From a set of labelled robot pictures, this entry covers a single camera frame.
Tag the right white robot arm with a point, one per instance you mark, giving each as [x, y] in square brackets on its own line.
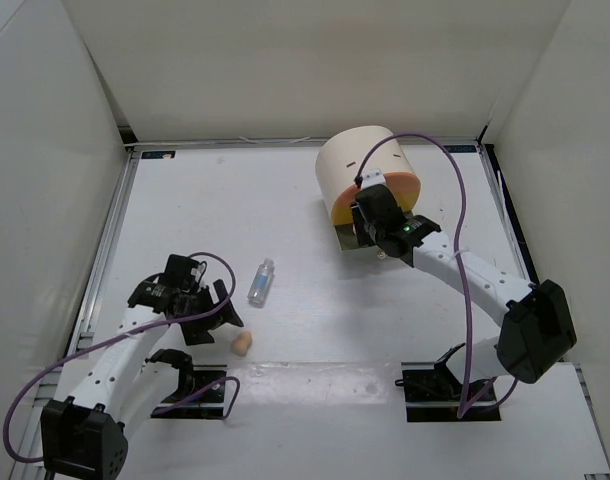
[535, 322]

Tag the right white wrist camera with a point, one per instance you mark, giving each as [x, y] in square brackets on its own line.
[370, 178]

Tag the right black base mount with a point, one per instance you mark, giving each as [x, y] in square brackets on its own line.
[429, 401]

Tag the clear bottle blue label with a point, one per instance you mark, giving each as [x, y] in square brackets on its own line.
[261, 283]

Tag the yellow drawer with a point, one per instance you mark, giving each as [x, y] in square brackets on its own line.
[341, 210]

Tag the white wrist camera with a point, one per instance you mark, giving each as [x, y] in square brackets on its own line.
[197, 272]
[370, 178]

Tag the cream round drawer cabinet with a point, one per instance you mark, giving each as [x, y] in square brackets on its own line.
[339, 159]

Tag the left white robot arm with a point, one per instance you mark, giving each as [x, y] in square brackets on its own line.
[86, 435]

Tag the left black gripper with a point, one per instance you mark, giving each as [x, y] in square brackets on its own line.
[197, 332]

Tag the beige makeup sponge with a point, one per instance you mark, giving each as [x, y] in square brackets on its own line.
[241, 345]

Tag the pale bottom drawer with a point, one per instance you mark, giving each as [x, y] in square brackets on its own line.
[350, 237]

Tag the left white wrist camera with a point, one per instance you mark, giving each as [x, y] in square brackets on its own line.
[197, 272]

